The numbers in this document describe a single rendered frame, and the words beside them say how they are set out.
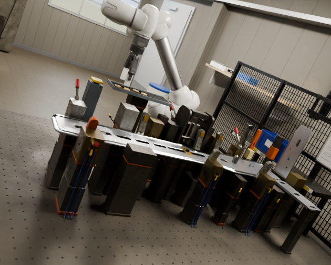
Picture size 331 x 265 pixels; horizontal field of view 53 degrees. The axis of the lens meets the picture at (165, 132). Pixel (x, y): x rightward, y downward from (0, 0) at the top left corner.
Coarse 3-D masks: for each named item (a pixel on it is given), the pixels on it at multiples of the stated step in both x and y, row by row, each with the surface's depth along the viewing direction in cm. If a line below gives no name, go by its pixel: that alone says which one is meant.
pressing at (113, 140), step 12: (60, 120) 147; (72, 120) 153; (84, 120) 158; (60, 132) 137; (72, 132) 140; (108, 132) 158; (120, 132) 164; (132, 132) 171; (120, 144) 151; (144, 144) 163; (156, 144) 171; (168, 144) 178; (180, 144) 185; (168, 156) 163; (180, 156) 168; (192, 156) 175; (204, 156) 185; (228, 156) 204; (228, 168) 182; (240, 168) 190; (252, 168) 200
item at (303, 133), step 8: (304, 128) 206; (296, 136) 210; (304, 136) 205; (288, 144) 214; (304, 144) 204; (288, 152) 212; (296, 152) 207; (280, 160) 216; (288, 160) 211; (296, 160) 206; (280, 168) 215; (288, 168) 210
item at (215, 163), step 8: (208, 160) 167; (216, 160) 170; (208, 168) 165; (216, 168) 162; (200, 176) 169; (208, 176) 164; (216, 176) 163; (200, 184) 169; (208, 184) 164; (192, 192) 173; (200, 192) 168; (208, 192) 166; (192, 200) 172; (200, 200) 168; (184, 208) 175; (192, 208) 170; (200, 208) 169; (184, 216) 174; (192, 216) 170; (192, 224) 172
